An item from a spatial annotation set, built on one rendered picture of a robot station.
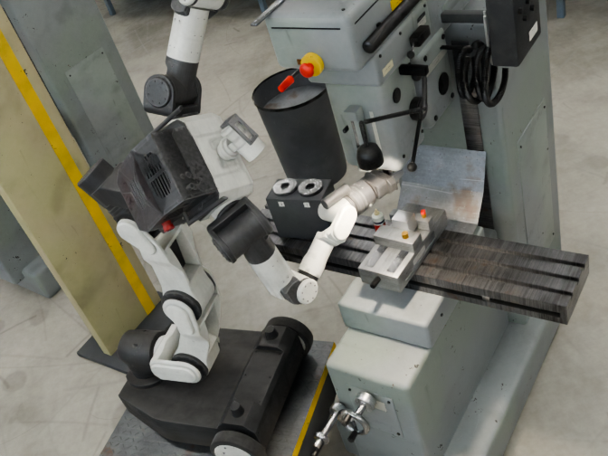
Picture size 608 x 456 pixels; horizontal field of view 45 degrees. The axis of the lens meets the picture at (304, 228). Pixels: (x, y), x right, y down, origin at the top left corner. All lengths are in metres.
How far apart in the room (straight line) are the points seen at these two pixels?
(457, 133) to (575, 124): 2.08
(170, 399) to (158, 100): 1.26
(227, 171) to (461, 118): 0.93
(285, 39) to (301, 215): 0.86
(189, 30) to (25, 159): 1.57
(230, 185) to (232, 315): 1.96
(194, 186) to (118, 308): 2.11
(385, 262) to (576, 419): 1.14
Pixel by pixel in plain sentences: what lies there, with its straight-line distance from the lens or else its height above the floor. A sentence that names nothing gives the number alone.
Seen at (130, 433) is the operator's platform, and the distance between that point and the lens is 3.10.
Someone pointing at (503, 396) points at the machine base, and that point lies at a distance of 3.00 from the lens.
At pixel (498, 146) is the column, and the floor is 1.11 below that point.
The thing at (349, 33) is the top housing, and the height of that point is 1.84.
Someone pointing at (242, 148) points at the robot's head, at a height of 1.61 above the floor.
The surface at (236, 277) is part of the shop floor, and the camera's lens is 4.12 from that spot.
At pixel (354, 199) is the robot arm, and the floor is 1.27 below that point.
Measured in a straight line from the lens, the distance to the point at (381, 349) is 2.53.
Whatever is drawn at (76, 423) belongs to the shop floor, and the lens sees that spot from 3.86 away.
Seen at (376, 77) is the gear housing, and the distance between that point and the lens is 2.00.
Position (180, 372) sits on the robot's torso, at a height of 0.70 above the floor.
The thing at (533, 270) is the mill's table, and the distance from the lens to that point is 2.42.
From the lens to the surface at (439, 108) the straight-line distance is 2.35.
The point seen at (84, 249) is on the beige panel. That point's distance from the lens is 3.72.
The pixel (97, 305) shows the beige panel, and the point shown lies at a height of 0.33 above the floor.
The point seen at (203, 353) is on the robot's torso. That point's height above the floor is 0.76.
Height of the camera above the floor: 2.60
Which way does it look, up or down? 38 degrees down
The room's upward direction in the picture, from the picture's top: 19 degrees counter-clockwise
